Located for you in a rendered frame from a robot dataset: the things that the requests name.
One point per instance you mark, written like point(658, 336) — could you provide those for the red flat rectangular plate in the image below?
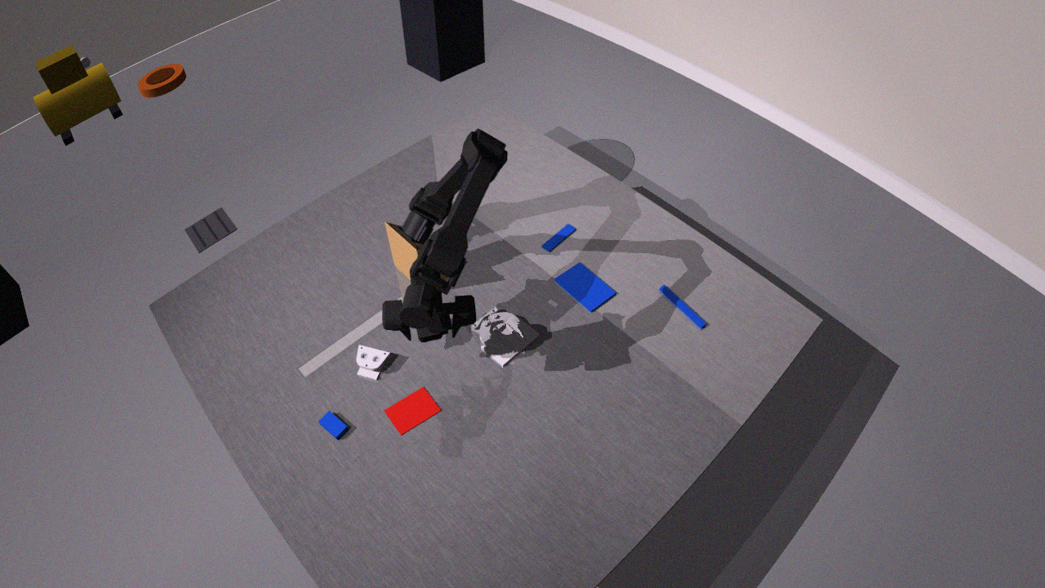
point(412, 410)

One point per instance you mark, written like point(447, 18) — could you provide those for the blue rectangular block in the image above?
point(333, 425)

